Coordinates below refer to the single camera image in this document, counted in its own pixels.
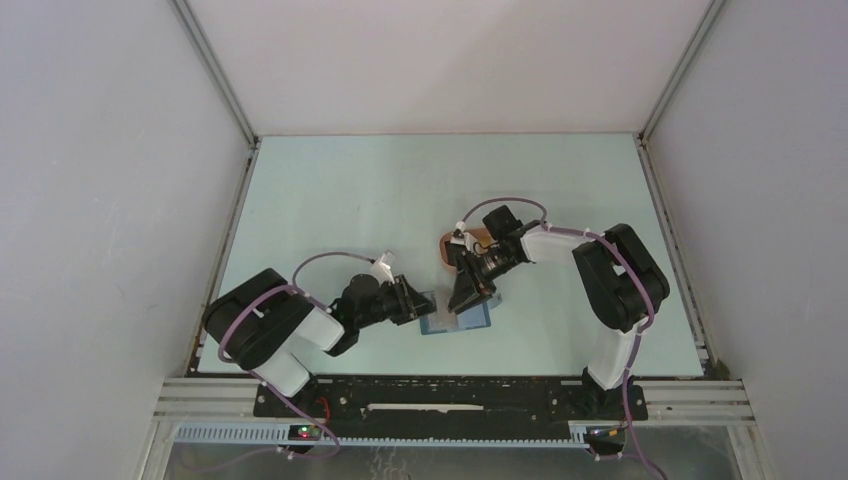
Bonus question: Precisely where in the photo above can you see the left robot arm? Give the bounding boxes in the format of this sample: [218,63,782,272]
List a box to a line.
[201,268,437,417]

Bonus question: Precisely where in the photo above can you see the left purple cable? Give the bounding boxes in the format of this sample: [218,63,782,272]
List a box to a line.
[218,251,378,364]

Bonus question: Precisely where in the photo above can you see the white portrait card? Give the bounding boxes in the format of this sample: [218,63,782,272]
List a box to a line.
[420,312,458,335]

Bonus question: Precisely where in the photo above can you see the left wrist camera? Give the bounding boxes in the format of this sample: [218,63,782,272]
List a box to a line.
[369,250,395,284]

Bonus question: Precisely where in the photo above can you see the purple cable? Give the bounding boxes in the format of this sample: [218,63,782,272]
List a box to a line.
[460,197,657,425]
[218,251,378,364]

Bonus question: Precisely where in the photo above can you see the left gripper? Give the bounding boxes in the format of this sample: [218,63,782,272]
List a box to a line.
[356,274,439,329]

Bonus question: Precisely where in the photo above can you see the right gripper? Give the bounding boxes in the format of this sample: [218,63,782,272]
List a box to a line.
[448,246,521,313]

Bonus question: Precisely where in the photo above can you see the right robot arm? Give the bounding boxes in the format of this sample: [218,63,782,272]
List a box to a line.
[441,205,670,418]

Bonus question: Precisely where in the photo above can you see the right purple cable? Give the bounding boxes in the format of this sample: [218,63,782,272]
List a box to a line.
[460,197,657,425]

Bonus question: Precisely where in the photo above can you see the blue card holder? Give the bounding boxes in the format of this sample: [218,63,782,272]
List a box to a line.
[419,289,502,335]

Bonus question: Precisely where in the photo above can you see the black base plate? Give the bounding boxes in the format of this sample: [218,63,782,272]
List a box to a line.
[253,375,649,442]

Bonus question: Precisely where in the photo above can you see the pink oval tray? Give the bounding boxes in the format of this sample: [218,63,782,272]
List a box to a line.
[439,227,494,275]

